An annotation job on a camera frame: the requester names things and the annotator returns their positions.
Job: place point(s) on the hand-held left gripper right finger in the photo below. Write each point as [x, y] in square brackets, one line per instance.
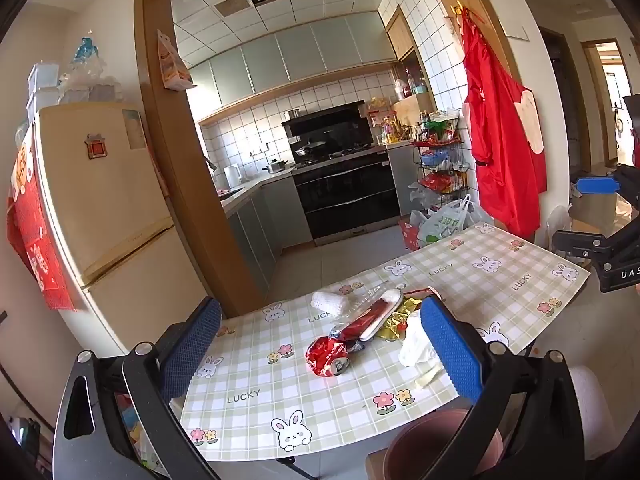
[450, 350]

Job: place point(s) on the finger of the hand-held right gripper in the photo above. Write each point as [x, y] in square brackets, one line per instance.
[597, 185]
[580, 242]

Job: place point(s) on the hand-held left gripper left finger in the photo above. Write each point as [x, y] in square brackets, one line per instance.
[192, 347]

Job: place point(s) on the red framed clear package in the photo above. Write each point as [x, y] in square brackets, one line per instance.
[422, 291]

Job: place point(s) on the pink bin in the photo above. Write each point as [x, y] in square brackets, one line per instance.
[425, 445]

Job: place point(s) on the clear plastic container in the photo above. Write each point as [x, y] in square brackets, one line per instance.
[361, 301]

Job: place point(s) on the crushed red can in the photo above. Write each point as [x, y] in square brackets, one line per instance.
[325, 355]

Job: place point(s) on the white foam fruit net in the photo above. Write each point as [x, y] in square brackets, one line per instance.
[327, 302]

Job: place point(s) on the cardboard box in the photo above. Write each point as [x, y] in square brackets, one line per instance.
[595, 212]

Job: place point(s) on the cream paper scrap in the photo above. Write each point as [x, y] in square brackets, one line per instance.
[430, 376]

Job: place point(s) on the white crumpled tissue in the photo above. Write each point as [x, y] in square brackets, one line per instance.
[415, 350]

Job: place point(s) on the gold foil wrapper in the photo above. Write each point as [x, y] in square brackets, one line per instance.
[395, 329]

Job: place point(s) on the green checked bunny tablecloth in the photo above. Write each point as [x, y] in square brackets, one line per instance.
[250, 410]

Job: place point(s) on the dark wooden door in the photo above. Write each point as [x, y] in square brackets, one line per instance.
[565, 100]

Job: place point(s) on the red apron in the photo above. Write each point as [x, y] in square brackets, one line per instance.
[500, 125]

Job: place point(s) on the red shopping bag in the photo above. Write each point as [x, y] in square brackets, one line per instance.
[410, 235]

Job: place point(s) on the white plastic bag green print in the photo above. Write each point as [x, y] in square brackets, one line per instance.
[445, 222]

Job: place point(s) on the white stool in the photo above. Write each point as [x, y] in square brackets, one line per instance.
[592, 410]

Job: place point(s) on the grey lower kitchen cabinets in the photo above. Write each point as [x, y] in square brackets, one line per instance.
[260, 215]

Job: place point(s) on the grey kitchen cabinets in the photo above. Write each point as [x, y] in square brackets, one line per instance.
[300, 55]
[260, 215]

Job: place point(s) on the cream refrigerator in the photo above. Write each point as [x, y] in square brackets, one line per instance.
[100, 200]

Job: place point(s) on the white electric kettle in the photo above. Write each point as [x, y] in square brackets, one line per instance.
[232, 176]

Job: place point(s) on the grey cabinet beside oven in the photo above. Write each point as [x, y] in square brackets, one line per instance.
[402, 175]

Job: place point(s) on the kitchen faucet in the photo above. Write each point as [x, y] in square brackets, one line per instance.
[210, 164]

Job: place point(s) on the black stove oven unit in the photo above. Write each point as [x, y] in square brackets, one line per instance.
[345, 195]

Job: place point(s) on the red printed cloth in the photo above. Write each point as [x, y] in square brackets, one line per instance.
[35, 240]

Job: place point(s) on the steel cooking pot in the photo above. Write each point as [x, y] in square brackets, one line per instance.
[276, 166]

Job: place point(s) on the row of condiment bottles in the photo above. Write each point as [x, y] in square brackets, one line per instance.
[400, 130]

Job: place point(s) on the red fridge magnet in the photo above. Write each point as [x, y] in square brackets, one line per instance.
[96, 146]

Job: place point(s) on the dark wok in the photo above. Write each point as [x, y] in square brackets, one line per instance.
[310, 149]

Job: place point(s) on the black range hood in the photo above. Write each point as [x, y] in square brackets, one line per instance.
[325, 120]

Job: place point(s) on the orange white paper bag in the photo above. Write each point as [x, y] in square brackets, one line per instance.
[172, 65]

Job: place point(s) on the white storage box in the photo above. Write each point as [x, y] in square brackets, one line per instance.
[42, 102]
[44, 77]

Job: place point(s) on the blue and clear plastic bags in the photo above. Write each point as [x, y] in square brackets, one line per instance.
[87, 75]

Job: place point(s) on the grey upper kitchen cabinets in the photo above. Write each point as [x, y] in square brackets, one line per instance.
[300, 55]

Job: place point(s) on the wooden door frame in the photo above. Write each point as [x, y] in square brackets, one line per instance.
[170, 160]

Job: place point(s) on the wooden wall cabinet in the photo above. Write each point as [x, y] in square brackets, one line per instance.
[400, 35]

